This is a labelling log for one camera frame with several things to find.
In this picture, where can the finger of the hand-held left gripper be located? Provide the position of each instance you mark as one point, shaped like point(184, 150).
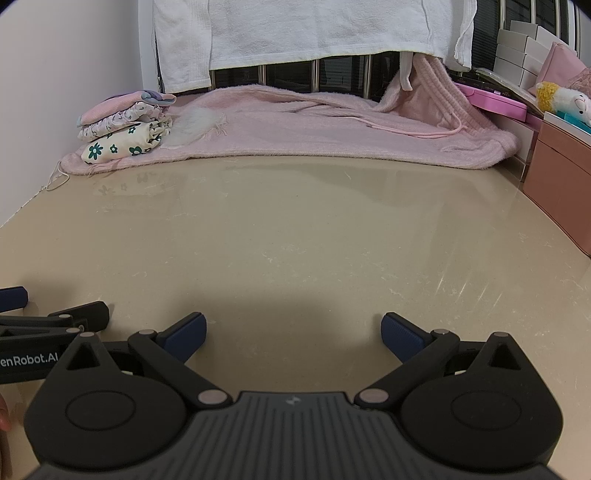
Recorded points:
point(11, 299)
point(87, 314)

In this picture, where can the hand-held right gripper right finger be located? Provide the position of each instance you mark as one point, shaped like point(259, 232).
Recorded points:
point(402, 333)

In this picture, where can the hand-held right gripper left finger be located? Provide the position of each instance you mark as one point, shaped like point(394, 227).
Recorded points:
point(184, 333)

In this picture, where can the cream green-flower garment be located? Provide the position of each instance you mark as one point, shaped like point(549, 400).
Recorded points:
point(120, 145)

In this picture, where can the person's left hand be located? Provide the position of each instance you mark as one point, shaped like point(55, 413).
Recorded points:
point(3, 415)

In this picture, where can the small-floral pink folded garment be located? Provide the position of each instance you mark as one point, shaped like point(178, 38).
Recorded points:
point(115, 121)

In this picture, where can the white furry tail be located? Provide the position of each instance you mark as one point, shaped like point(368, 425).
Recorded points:
point(191, 129)

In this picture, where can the plain pink folded garment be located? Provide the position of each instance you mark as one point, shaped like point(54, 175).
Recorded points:
point(120, 102)

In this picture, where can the brown cardboard box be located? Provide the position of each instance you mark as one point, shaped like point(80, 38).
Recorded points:
point(561, 184)

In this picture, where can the pink fleece blanket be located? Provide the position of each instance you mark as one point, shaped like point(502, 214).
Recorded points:
point(300, 129)

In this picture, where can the pink flat case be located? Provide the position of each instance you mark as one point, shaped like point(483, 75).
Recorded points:
point(496, 101)

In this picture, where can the dark magazine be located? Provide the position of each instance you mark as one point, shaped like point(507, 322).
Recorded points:
point(508, 83)

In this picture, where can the teal box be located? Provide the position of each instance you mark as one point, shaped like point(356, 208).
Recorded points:
point(575, 121)

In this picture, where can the metal bed railing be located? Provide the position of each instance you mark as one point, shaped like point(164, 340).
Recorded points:
point(316, 74)

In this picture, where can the yellow white plush toy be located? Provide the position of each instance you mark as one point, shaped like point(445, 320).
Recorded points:
point(563, 99)

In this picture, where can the stack of white boxes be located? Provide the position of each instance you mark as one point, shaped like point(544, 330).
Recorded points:
point(519, 50)

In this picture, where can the pink pouch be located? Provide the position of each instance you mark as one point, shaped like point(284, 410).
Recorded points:
point(561, 62)

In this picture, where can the white hanging cloth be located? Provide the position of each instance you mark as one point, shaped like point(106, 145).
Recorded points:
point(300, 27)

